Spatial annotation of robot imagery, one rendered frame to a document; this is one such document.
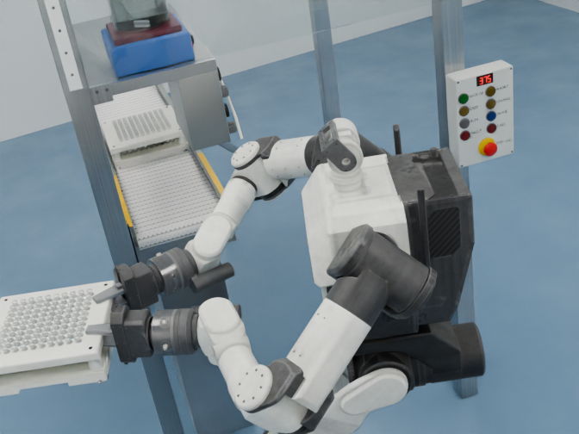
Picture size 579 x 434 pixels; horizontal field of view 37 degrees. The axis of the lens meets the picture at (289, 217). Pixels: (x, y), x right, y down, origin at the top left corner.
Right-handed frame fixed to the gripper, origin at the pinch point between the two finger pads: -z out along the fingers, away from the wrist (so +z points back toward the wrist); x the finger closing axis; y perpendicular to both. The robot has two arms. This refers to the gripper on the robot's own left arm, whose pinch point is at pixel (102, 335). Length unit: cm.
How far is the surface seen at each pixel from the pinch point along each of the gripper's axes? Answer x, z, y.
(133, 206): 17, -18, 82
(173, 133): 10, -12, 115
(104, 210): 3, -16, 55
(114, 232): 10, -15, 55
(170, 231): 18, -5, 68
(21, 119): 97, -177, 353
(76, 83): -32, -15, 55
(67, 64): -36, -15, 54
